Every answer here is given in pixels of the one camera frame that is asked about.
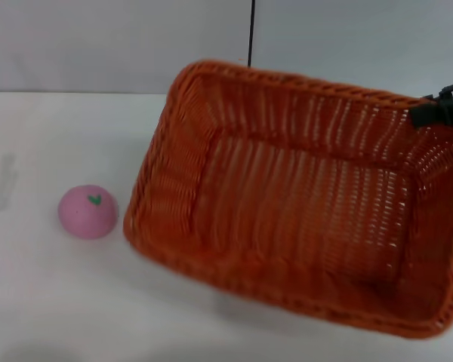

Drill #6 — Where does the pink ball with green leaf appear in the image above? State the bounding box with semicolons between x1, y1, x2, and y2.
57;184;120;241

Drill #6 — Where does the orange woven rectangular basket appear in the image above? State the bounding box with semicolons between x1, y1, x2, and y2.
122;59;453;340

